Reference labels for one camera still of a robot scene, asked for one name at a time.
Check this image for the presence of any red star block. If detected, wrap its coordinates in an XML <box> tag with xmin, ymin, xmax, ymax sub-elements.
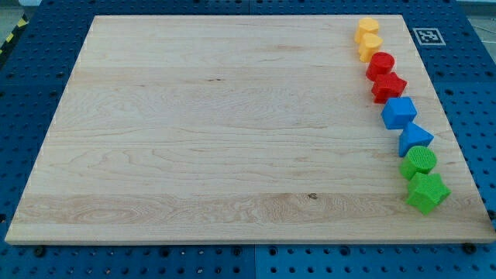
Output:
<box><xmin>371</xmin><ymin>72</ymin><xmax>408</xmax><ymax>104</ymax></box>

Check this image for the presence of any green star block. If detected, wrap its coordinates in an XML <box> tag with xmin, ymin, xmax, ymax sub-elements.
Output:
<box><xmin>406</xmin><ymin>173</ymin><xmax>452</xmax><ymax>215</ymax></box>

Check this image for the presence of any light wooden board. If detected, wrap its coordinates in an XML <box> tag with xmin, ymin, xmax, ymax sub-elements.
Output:
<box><xmin>5</xmin><ymin>15</ymin><xmax>495</xmax><ymax>245</ymax></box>

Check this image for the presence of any blue cube block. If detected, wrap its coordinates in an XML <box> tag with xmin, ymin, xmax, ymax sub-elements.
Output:
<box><xmin>381</xmin><ymin>97</ymin><xmax>417</xmax><ymax>129</ymax></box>

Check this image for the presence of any red cylinder block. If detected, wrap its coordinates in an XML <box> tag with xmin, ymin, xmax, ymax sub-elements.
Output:
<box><xmin>366</xmin><ymin>52</ymin><xmax>395</xmax><ymax>81</ymax></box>

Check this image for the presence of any yellow heart block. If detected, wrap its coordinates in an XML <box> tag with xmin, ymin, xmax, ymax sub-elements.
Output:
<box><xmin>358</xmin><ymin>33</ymin><xmax>384</xmax><ymax>63</ymax></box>

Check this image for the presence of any blue triangle block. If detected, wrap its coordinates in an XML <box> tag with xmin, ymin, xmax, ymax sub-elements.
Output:
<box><xmin>398</xmin><ymin>122</ymin><xmax>434</xmax><ymax>157</ymax></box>

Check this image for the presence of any yellow hexagon block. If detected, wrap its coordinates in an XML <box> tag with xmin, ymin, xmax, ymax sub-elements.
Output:
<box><xmin>354</xmin><ymin>17</ymin><xmax>380</xmax><ymax>43</ymax></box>

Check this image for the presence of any green cylinder block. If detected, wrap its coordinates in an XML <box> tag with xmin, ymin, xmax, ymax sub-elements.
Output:
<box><xmin>399</xmin><ymin>146</ymin><xmax>437</xmax><ymax>181</ymax></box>

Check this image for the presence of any white fiducial marker tag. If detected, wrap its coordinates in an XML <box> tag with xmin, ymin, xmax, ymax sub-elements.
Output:
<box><xmin>412</xmin><ymin>27</ymin><xmax>446</xmax><ymax>46</ymax></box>

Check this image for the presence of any yellow black hazard tape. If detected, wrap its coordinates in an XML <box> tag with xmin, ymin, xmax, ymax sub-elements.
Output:
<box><xmin>1</xmin><ymin>14</ymin><xmax>29</xmax><ymax>56</ymax></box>

